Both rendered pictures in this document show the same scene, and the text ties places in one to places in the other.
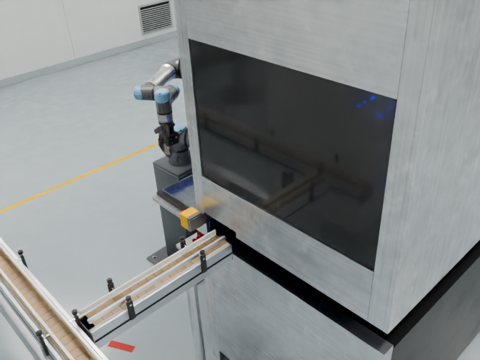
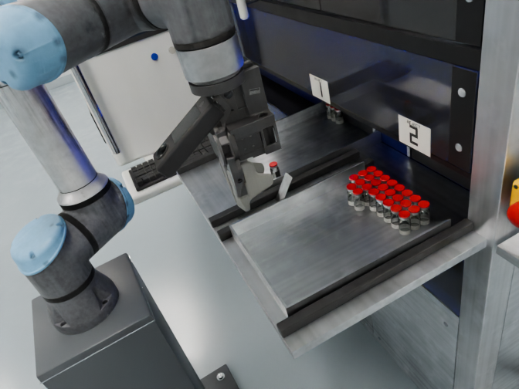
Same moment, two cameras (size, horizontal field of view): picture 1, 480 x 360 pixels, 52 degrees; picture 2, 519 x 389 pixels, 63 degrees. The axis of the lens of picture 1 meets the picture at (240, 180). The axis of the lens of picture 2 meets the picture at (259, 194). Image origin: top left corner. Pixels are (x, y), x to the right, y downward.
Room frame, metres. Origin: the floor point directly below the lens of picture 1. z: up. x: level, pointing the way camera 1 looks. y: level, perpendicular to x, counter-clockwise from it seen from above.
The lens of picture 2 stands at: (1.97, 0.81, 1.46)
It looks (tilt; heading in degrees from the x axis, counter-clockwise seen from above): 35 degrees down; 296
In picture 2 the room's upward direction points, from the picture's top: 16 degrees counter-clockwise
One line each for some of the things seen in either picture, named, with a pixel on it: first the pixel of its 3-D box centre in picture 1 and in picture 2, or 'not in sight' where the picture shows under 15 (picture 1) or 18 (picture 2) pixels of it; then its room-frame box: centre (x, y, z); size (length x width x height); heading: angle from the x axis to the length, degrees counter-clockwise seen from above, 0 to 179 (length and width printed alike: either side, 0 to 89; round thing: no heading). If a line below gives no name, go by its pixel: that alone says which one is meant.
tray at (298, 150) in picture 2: not in sight; (297, 143); (2.28, -0.13, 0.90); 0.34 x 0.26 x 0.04; 42
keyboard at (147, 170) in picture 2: not in sight; (189, 154); (2.68, -0.23, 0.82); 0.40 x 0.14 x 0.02; 42
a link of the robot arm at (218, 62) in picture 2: (166, 116); (210, 57); (2.21, 0.34, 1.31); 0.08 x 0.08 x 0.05
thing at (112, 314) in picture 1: (159, 278); not in sight; (1.50, 0.35, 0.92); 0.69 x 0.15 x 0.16; 132
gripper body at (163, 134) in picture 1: (168, 132); (234, 115); (2.20, 0.34, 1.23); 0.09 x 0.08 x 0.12; 38
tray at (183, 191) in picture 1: (202, 194); (332, 228); (2.13, 0.20, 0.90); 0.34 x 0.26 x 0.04; 41
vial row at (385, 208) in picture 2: not in sight; (378, 202); (2.05, 0.12, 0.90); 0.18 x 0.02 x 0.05; 132
